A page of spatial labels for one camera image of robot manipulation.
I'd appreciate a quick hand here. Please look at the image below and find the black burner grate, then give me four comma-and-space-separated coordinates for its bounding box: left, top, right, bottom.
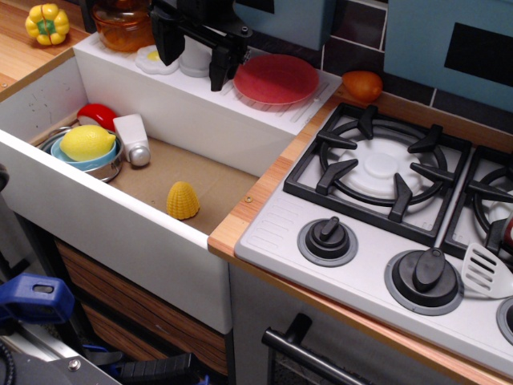
284, 103, 471, 246
442, 146, 512, 268

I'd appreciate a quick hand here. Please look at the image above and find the silver metal pot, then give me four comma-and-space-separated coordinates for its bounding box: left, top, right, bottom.
37, 127, 124, 182

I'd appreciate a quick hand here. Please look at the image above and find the orange toy fruit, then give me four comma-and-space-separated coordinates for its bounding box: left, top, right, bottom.
342, 71, 383, 103

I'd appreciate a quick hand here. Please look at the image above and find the blue clamp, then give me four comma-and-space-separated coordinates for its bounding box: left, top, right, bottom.
1, 273, 75, 326

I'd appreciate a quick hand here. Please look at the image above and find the yellow toy corn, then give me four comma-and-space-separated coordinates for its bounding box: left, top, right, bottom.
166, 181, 200, 220

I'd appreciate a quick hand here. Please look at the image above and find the red white toy mushroom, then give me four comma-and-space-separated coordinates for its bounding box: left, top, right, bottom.
77, 103, 117, 132

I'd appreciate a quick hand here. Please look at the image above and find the grey toy faucet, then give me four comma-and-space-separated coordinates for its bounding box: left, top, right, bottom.
179, 36, 212, 78

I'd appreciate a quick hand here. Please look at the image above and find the orange glass jar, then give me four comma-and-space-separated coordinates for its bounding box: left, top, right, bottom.
91, 1, 155, 52

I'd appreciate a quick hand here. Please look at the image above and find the white slotted spatula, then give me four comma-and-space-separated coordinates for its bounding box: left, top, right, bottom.
462, 243, 512, 299

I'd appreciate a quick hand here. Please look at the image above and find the black small stove knob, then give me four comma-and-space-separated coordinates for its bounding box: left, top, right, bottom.
297, 217, 358, 268

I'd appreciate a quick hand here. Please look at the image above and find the black right burner grate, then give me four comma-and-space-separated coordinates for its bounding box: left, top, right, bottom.
442, 146, 512, 268

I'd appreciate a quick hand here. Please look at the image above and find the toy fried egg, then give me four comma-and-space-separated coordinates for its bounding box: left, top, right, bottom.
135, 45, 179, 75

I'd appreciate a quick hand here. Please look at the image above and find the white toy sink basin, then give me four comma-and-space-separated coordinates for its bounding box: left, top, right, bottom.
1, 34, 341, 334

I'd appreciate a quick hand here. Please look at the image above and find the yellow toy lemon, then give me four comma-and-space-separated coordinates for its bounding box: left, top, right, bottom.
59, 125, 115, 161

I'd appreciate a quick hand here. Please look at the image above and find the white salt shaker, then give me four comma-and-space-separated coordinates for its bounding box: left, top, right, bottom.
113, 114, 151, 167

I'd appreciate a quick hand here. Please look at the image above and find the black large stove knob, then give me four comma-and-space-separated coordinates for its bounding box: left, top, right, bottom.
384, 248, 464, 316

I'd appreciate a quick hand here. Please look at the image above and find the black left burner grate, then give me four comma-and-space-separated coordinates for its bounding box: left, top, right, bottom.
284, 103, 471, 246

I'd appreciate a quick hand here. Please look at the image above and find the black ribbed tool handle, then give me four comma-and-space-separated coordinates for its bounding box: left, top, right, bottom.
117, 353, 202, 384

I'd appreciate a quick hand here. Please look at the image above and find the partial right stove knob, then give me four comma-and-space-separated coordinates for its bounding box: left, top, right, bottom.
496, 298, 513, 345

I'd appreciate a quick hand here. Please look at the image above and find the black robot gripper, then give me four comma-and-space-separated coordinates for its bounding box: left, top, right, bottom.
150, 1, 252, 91

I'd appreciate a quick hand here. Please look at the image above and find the light blue bowl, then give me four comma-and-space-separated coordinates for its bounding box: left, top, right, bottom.
50, 139, 117, 171

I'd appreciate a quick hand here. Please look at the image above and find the black oven door handle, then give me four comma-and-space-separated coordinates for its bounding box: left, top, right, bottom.
261, 313, 368, 384

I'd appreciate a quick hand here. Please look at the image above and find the yellow toy bell pepper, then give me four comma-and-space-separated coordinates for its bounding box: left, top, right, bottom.
25, 3, 71, 46

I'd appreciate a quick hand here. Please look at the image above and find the red plastic plate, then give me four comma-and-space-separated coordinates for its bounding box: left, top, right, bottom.
233, 54, 319, 105

